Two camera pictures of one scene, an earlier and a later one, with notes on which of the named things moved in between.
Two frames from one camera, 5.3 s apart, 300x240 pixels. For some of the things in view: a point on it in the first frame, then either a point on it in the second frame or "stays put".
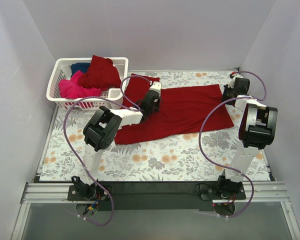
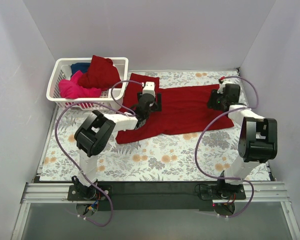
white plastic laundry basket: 112,96 stays put
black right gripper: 228,94 -> 214,100
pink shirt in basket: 71,88 stays put
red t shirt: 182,109 stays put
